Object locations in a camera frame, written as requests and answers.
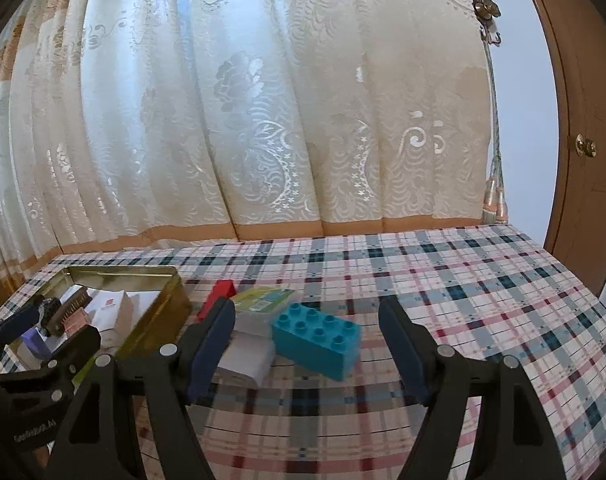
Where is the curtain tieback cord with tassels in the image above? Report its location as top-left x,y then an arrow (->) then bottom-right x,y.
480,30 -> 508,223

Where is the gold tin box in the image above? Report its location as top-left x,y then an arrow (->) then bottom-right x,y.
0,266 -> 192,376

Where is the white box with red mark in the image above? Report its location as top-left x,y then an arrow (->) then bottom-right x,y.
90,290 -> 156,348

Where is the wooden bristle brush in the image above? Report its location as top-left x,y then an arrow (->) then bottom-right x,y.
45,285 -> 96,336

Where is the teal building block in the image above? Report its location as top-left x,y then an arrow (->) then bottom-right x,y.
271,302 -> 362,382

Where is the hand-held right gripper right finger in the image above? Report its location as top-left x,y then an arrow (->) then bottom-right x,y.
378,296 -> 566,480

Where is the white box with green lid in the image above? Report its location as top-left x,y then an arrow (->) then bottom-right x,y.
230,286 -> 296,336

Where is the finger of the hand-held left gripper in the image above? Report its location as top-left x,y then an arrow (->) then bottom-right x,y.
0,325 -> 102,404
0,296 -> 41,357

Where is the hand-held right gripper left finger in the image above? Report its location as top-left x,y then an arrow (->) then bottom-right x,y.
48,297 -> 237,480

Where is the cream floral curtain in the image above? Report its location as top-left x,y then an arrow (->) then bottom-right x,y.
0,0 -> 508,311

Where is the small purple item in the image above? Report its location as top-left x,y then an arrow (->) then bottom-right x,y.
20,327 -> 48,361

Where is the plaid tablecloth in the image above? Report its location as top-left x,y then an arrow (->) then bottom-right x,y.
0,224 -> 606,480

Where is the red block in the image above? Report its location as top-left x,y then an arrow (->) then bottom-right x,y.
197,280 -> 238,323

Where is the small white box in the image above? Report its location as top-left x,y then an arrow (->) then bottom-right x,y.
217,330 -> 278,388

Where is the grey speckled black object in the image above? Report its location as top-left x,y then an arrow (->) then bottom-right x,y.
35,296 -> 64,336

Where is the brown wooden door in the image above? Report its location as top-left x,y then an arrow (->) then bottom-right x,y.
513,0 -> 606,301

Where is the brass curtain hook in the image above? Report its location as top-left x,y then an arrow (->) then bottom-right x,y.
470,0 -> 504,46

